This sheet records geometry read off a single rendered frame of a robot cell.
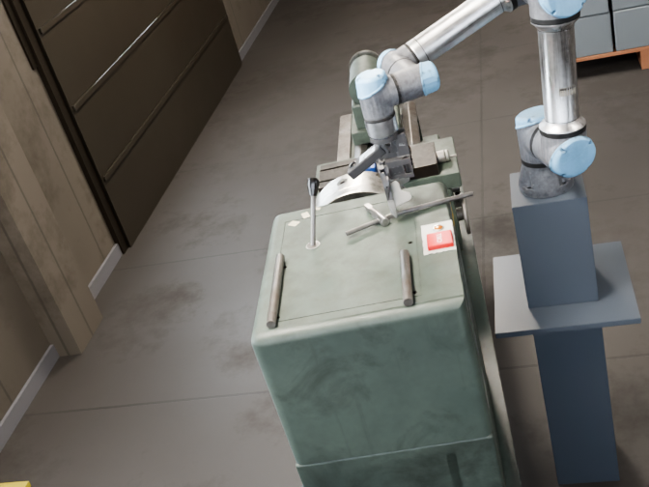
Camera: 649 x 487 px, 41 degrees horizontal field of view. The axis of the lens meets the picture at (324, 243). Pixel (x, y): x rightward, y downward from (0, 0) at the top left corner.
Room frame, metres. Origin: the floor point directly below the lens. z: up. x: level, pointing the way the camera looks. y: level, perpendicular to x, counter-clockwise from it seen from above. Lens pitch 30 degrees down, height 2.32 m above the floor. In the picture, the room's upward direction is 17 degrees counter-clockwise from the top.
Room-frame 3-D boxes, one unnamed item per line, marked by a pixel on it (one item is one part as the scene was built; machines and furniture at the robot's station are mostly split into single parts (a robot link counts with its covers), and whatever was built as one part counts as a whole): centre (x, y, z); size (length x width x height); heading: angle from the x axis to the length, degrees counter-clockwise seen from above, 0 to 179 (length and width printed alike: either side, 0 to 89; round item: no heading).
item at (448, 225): (1.74, -0.26, 1.23); 0.13 x 0.08 x 0.06; 169
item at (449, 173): (2.85, -0.29, 0.89); 0.53 x 0.30 x 0.06; 79
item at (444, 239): (1.72, -0.26, 1.26); 0.06 x 0.06 x 0.02; 79
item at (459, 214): (2.80, -0.49, 0.73); 0.27 x 0.12 x 0.27; 169
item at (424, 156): (2.81, -0.26, 0.95); 0.43 x 0.18 x 0.04; 79
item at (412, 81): (1.94, -0.31, 1.57); 0.11 x 0.11 x 0.08; 7
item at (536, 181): (2.09, -0.65, 1.15); 0.15 x 0.15 x 0.10
